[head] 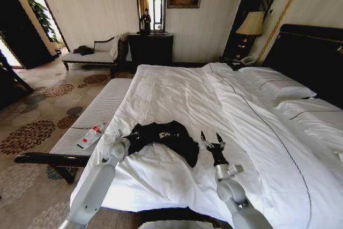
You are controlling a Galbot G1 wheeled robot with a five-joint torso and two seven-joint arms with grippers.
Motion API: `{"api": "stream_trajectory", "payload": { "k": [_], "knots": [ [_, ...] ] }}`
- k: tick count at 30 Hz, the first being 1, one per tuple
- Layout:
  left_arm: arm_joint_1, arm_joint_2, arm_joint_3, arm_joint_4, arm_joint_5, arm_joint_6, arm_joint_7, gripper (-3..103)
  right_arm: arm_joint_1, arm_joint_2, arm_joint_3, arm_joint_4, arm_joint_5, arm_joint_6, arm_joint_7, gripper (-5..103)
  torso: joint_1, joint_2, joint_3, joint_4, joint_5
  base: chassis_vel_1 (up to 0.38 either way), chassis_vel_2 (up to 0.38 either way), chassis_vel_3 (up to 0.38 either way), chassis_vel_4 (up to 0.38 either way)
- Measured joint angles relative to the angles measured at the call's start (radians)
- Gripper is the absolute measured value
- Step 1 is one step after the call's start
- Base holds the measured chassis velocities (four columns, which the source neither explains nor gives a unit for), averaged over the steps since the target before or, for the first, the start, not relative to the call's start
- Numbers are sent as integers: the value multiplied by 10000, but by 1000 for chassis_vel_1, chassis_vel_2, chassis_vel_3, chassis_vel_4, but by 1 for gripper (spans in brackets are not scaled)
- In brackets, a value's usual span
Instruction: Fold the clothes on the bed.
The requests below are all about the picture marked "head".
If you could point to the dark wooden door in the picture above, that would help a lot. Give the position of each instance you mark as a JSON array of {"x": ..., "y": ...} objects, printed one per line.
[{"x": 18, "y": 30}]

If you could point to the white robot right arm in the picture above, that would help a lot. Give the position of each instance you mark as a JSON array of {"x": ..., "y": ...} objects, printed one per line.
[{"x": 235, "y": 194}]

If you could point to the white cushioned bed bench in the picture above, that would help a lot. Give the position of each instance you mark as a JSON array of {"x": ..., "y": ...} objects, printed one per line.
[{"x": 101, "y": 105}]

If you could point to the dark nightstand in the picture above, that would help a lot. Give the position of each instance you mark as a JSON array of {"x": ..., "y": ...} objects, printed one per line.
[{"x": 230, "y": 62}]

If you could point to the dark wooden headboard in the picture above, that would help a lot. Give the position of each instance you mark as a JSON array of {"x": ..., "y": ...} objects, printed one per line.
[{"x": 308, "y": 52}]

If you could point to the gold wall trim strip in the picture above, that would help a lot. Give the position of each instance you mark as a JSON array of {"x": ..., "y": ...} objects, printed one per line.
[{"x": 284, "y": 11}]

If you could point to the table lamp with cream shade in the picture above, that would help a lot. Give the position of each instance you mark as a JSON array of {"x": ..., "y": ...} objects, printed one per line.
[{"x": 250, "y": 23}]

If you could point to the white desk telephone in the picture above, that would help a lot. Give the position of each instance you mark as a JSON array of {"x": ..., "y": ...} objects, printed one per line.
[{"x": 247, "y": 60}]

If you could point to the white pillow with dark piping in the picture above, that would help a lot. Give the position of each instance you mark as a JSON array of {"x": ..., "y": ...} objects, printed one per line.
[
  {"x": 276, "y": 81},
  {"x": 311, "y": 111}
]

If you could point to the black cloth heap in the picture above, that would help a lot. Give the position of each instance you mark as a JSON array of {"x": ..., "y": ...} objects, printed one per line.
[{"x": 83, "y": 50}]

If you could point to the dark wooden cabinet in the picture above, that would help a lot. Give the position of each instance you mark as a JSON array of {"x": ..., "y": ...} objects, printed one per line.
[{"x": 150, "y": 49}]

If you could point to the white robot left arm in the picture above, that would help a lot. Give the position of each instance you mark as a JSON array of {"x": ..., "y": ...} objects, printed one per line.
[{"x": 91, "y": 186}]

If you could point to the white chaise longue dark frame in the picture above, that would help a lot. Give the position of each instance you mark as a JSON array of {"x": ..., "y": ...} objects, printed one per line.
[{"x": 85, "y": 58}]

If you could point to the white robot front shell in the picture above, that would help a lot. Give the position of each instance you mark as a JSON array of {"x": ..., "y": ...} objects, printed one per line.
[{"x": 174, "y": 225}]

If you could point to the clear plastic water bottle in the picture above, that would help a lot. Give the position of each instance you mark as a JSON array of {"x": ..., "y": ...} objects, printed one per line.
[{"x": 94, "y": 131}]

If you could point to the dark wooden furniture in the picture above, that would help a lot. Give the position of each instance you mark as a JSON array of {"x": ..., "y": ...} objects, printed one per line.
[{"x": 10, "y": 84}]

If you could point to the dark framed wall mirror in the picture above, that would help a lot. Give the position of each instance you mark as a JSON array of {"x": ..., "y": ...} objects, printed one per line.
[{"x": 136, "y": 3}]

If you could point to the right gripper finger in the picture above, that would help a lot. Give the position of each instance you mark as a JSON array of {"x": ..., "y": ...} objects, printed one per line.
[
  {"x": 219, "y": 139},
  {"x": 204, "y": 140}
]

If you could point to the black garment with white print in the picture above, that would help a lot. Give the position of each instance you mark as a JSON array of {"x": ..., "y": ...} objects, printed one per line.
[{"x": 166, "y": 135}]

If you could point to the green potted plant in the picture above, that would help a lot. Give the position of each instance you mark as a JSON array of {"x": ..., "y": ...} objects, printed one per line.
[{"x": 40, "y": 14}]

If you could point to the white duvet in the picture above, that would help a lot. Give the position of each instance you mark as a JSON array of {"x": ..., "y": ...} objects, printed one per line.
[{"x": 174, "y": 92}]

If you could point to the white folded throw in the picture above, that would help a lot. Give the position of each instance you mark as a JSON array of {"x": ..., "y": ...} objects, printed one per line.
[{"x": 115, "y": 46}]

